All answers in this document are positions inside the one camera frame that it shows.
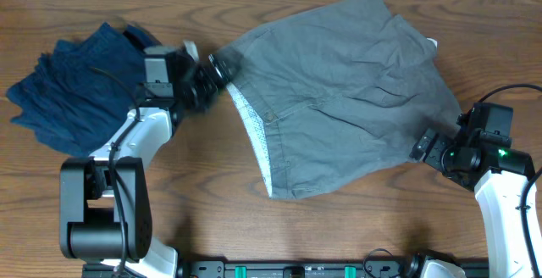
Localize grey shorts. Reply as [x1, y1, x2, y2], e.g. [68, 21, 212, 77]
[219, 0, 461, 200]

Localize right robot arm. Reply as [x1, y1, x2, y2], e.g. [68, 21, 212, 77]
[411, 128, 541, 277]

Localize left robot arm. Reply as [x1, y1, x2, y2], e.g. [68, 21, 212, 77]
[59, 42, 235, 277]

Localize folded dark blue garment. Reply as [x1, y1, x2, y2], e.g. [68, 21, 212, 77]
[6, 23, 158, 157]

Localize small black looped cable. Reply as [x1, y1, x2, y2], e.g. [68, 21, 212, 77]
[362, 247, 401, 278]

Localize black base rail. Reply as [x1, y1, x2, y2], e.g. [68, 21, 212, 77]
[82, 249, 488, 278]

